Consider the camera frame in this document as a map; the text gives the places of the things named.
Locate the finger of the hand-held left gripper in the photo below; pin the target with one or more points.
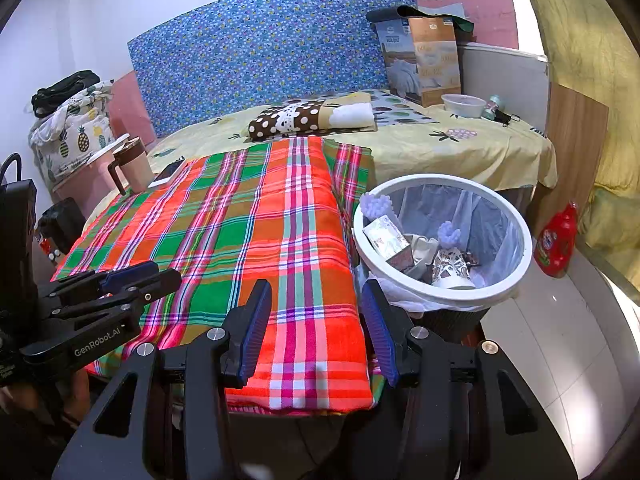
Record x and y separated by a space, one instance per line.
155 285
127 272

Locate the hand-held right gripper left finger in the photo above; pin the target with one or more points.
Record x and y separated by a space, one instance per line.
255 332

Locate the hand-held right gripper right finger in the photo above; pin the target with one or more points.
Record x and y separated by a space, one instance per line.
380 332

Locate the white paper bag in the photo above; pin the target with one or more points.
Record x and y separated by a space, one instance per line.
425 251

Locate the patterned paper cup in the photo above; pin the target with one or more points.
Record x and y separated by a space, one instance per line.
450 270

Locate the purple white carton box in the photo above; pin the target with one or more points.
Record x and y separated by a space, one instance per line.
385 235

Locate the dark brown wrapper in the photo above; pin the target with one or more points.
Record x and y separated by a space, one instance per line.
471 259

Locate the white round trash bin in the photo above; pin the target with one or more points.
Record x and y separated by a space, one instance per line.
525 245

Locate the pink stool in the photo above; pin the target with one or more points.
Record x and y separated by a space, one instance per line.
80 190

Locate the red green plaid blanket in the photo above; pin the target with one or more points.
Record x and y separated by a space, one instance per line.
225 220

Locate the smartphone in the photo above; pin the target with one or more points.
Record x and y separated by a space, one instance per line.
166 175

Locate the pineapple print cloth bundle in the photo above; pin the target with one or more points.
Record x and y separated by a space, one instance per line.
75 140

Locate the yellow pineapple print bed sheet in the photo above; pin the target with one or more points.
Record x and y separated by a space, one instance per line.
450 155

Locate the black bag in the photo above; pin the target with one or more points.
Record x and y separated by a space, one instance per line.
60 92

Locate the red detergent bottle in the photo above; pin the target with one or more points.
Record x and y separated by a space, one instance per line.
555 245

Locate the brown polka dot pillow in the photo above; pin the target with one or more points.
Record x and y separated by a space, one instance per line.
285 120

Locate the yellow white folded towel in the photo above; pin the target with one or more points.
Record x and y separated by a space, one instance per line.
352 112

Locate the fruit print pillowcase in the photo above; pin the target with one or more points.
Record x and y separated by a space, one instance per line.
400 110

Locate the white plastic bowl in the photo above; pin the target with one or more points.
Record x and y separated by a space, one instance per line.
462 106

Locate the small green jar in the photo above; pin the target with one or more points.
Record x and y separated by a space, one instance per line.
492 106

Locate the blue floral headboard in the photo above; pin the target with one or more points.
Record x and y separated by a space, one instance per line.
260 50

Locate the wooden board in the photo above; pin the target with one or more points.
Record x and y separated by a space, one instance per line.
575 150

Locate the printed paper shopping bag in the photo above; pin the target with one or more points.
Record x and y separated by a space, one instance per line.
430 60

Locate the white board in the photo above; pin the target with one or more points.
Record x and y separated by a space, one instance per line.
505 80

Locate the yellow curtain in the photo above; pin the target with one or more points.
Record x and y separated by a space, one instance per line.
600 60

